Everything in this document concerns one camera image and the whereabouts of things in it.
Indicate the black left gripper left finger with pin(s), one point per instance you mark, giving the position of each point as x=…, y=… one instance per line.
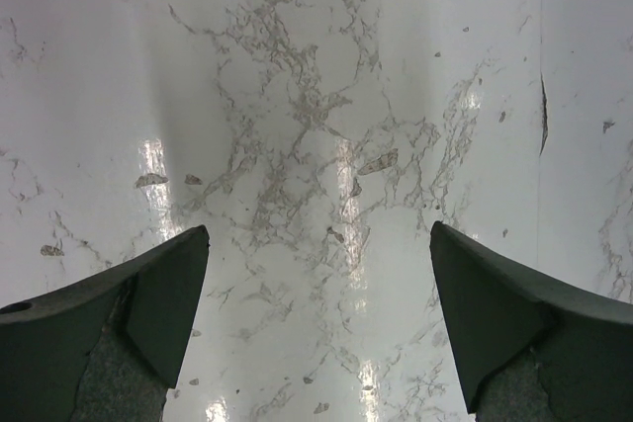
x=108, y=347

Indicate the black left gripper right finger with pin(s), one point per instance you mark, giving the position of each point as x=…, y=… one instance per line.
x=528, y=347

